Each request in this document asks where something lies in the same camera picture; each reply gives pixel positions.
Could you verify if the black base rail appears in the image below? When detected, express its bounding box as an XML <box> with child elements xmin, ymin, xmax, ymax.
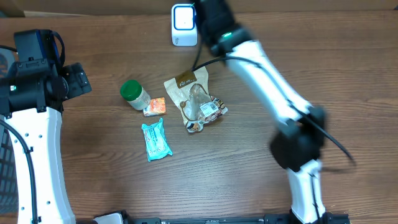
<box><xmin>93</xmin><ymin>211</ymin><xmax>352</xmax><ymax>224</ymax></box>

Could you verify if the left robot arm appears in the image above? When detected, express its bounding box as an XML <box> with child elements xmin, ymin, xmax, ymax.
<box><xmin>1</xmin><ymin>29</ymin><xmax>92</xmax><ymax>223</ymax></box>

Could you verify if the beige snack bag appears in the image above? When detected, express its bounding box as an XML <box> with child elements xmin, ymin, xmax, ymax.
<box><xmin>164</xmin><ymin>67</ymin><xmax>228</xmax><ymax>133</ymax></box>

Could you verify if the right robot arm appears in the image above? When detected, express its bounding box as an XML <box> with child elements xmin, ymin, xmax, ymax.
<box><xmin>193</xmin><ymin>1</ymin><xmax>327</xmax><ymax>223</ymax></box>

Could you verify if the white barcode scanner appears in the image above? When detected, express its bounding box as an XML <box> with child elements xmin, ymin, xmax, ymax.
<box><xmin>171</xmin><ymin>3</ymin><xmax>198</xmax><ymax>47</ymax></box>

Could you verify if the grey plastic mesh basket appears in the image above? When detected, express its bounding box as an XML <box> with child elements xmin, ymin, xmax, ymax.
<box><xmin>1</xmin><ymin>49</ymin><xmax>18</xmax><ymax>215</ymax></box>

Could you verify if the orange tissue pack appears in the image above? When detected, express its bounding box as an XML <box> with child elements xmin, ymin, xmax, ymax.
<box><xmin>143</xmin><ymin>97</ymin><xmax>167</xmax><ymax>117</ymax></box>

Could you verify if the teal wet wipes pack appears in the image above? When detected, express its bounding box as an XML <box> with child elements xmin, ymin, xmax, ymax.
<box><xmin>141</xmin><ymin>118</ymin><xmax>173</xmax><ymax>162</ymax></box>

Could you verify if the white bottle green cap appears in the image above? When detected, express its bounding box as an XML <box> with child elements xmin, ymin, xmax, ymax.
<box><xmin>120</xmin><ymin>80</ymin><xmax>151</xmax><ymax>111</ymax></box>

